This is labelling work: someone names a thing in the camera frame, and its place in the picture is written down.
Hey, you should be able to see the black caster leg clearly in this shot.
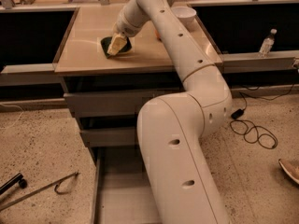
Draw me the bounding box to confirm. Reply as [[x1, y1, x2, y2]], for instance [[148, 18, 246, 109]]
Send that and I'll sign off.
[[0, 173, 27, 195]]

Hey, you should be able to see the left grey metal rail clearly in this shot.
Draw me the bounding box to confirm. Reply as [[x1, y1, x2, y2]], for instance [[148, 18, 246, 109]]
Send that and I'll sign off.
[[0, 63, 60, 87]]

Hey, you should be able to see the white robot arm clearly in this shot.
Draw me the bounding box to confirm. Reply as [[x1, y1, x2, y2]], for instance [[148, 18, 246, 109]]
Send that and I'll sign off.
[[108, 0, 232, 224]]

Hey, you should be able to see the grey open bottom drawer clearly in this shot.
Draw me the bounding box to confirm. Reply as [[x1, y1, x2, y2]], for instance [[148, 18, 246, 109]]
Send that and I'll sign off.
[[90, 146, 162, 224]]

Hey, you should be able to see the tan sneaker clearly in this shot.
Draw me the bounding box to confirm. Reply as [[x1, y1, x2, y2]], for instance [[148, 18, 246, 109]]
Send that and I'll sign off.
[[278, 159, 299, 184]]

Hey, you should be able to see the grey top drawer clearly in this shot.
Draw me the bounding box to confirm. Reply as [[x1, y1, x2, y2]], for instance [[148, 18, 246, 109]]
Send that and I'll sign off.
[[64, 85, 188, 118]]

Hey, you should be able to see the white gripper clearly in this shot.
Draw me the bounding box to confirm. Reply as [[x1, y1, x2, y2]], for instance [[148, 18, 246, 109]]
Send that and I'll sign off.
[[107, 0, 147, 56]]

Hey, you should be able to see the grey middle drawer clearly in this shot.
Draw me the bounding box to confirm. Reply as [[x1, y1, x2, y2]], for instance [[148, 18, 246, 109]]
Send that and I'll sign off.
[[79, 126, 137, 147]]

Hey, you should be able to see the grey drawer cabinet with counter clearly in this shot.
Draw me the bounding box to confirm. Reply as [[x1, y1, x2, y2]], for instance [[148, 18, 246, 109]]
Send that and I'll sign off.
[[51, 3, 224, 224]]

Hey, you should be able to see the grey metal rail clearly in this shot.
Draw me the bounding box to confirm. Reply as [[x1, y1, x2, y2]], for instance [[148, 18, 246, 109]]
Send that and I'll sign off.
[[0, 63, 60, 87], [217, 50, 299, 74]]

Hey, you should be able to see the right grey metal rail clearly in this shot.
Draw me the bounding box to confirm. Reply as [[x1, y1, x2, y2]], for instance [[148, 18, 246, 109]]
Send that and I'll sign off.
[[217, 50, 299, 74]]

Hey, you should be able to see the clear plastic water bottle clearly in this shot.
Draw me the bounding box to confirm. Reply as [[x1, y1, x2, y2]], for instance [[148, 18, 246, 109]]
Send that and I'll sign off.
[[259, 29, 277, 57]]

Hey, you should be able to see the white floor cable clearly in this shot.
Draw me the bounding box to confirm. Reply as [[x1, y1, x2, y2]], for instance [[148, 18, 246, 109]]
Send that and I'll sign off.
[[0, 102, 26, 131]]

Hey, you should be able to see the metal rod with hook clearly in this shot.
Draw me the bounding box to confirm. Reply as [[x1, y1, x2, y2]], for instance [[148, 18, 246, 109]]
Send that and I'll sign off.
[[0, 172, 79, 212]]

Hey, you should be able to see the green yellow sponge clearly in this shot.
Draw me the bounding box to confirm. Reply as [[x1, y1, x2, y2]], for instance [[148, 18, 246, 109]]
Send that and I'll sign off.
[[101, 36, 132, 58]]

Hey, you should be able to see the orange fruit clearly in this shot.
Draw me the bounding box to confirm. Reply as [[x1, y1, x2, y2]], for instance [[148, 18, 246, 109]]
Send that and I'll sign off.
[[155, 29, 162, 41]]

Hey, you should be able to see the white ceramic bowl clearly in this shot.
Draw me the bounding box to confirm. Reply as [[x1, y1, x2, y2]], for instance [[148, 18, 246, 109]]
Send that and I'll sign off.
[[171, 7, 196, 26]]

